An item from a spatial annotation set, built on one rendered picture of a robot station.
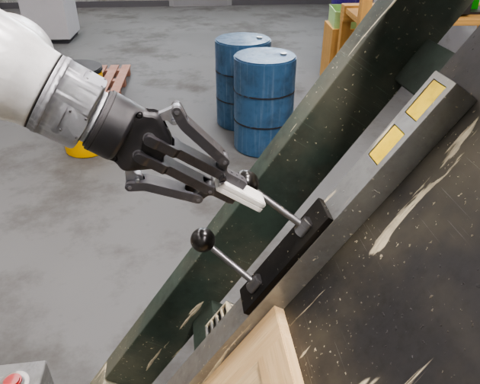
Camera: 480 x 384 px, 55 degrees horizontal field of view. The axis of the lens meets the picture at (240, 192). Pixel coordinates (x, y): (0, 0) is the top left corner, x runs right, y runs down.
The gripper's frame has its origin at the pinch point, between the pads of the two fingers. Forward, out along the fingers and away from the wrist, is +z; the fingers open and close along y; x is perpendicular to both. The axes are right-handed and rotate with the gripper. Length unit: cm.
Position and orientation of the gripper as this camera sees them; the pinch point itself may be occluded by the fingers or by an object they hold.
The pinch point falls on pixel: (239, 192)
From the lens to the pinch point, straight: 60.2
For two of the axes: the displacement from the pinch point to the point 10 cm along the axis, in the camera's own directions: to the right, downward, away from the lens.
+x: -1.3, -5.3, 8.4
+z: 8.2, 4.2, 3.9
